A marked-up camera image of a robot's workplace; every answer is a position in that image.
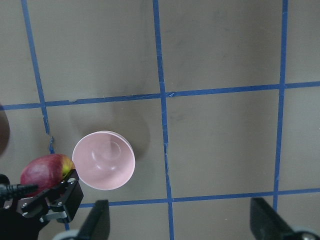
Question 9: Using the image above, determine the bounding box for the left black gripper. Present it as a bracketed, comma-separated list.
[0, 169, 84, 240]

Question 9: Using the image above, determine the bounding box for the red apple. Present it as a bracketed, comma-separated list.
[20, 153, 76, 197]

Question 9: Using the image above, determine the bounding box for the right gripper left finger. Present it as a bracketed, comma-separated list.
[53, 200, 110, 240]

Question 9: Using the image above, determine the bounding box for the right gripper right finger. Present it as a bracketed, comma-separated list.
[249, 197, 320, 240]

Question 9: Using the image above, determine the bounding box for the pink bowl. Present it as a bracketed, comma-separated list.
[72, 131, 136, 191]

